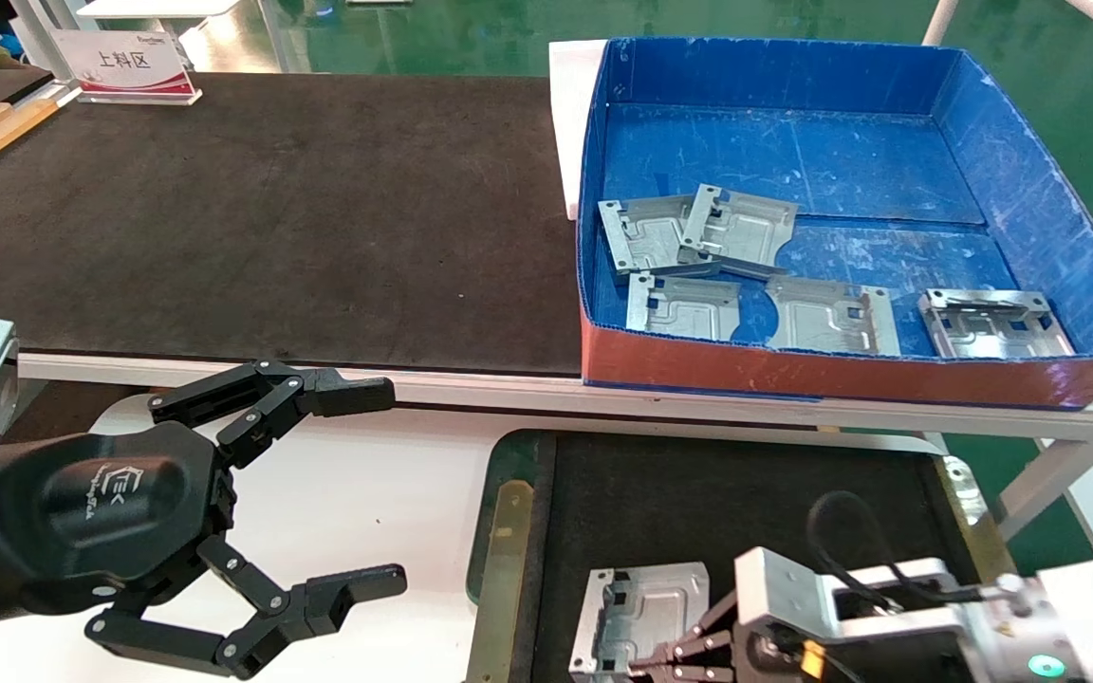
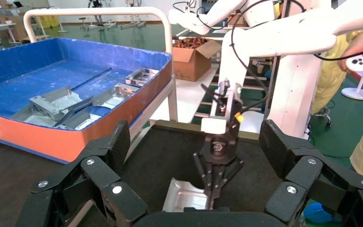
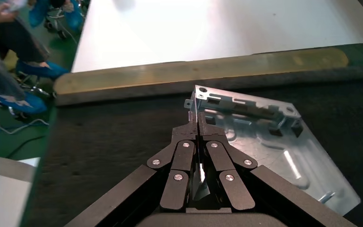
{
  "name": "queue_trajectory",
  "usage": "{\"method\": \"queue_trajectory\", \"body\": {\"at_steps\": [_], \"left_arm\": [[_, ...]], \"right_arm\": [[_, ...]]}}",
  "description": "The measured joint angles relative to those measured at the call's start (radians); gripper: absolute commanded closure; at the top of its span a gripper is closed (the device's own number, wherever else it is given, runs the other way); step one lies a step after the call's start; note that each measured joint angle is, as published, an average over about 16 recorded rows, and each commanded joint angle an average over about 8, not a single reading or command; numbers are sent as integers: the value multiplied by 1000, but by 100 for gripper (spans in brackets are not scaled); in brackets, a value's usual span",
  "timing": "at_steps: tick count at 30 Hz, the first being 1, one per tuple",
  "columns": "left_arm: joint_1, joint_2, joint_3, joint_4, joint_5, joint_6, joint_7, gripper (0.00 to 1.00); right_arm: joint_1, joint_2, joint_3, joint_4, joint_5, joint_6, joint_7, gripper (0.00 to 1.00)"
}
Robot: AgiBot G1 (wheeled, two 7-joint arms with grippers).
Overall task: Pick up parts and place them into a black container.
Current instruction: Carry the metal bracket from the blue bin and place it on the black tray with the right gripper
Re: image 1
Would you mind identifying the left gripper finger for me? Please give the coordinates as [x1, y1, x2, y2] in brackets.
[148, 359, 397, 468]
[84, 536, 408, 680]

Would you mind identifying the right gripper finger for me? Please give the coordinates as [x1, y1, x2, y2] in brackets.
[668, 593, 743, 663]
[602, 658, 743, 683]

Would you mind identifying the blue box with brown sides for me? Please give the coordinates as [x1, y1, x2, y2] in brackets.
[573, 36, 1093, 411]

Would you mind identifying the white metal railing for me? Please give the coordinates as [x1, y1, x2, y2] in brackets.
[8, 0, 83, 96]

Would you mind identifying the stamped grey metal plate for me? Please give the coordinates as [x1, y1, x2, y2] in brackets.
[624, 272, 742, 343]
[676, 184, 800, 282]
[917, 288, 1077, 360]
[764, 274, 901, 358]
[597, 195, 723, 282]
[568, 562, 712, 682]

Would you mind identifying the white table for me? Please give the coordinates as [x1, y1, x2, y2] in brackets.
[75, 0, 244, 44]

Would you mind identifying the white red sign placard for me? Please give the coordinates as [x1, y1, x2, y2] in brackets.
[47, 28, 204, 106]

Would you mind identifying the aluminium conveyor frame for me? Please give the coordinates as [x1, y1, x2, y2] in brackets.
[17, 351, 1093, 544]

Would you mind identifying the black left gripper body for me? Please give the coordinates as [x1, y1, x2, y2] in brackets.
[0, 422, 236, 616]

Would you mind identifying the black foam lined tray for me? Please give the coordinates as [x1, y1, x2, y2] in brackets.
[464, 429, 1069, 683]

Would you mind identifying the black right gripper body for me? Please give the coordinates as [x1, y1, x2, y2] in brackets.
[741, 626, 837, 683]

